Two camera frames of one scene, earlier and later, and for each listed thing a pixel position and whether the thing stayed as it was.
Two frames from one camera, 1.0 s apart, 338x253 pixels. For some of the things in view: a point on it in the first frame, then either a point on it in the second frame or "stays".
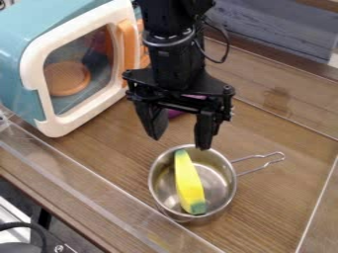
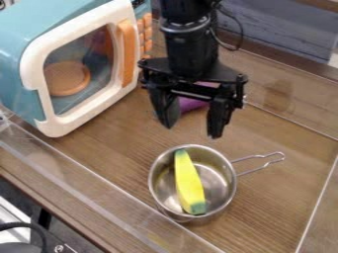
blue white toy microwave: (69, 58) stays
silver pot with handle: (217, 172) stays
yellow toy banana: (187, 184) stays
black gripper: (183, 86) -> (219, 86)
